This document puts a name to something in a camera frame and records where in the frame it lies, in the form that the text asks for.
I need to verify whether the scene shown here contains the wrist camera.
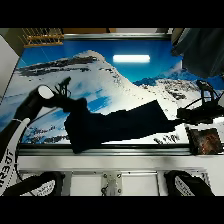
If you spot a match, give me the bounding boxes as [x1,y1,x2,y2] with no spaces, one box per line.
[54,76,73,98]
[195,79,216,105]

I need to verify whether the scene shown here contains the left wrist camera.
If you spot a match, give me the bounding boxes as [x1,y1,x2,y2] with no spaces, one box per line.
[54,76,73,98]

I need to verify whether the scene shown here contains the brown printed garment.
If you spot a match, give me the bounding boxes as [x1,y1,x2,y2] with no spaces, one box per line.
[186,127,224,155]

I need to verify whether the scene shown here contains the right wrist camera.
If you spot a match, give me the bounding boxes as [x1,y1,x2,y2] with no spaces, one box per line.
[195,79,216,105]

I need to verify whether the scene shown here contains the heap of clothes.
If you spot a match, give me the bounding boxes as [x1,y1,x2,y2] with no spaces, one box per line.
[170,27,224,80]

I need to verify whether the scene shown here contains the silver frame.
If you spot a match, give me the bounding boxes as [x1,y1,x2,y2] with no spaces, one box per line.
[0,32,224,197]

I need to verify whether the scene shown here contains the wooden rack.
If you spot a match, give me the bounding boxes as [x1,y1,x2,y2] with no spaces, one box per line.
[21,27,65,48]

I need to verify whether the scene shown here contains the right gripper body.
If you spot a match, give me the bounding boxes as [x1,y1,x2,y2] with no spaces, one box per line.
[176,107,201,124]

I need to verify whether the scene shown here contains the black pants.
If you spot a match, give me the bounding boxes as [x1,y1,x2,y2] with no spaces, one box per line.
[63,97,179,155]

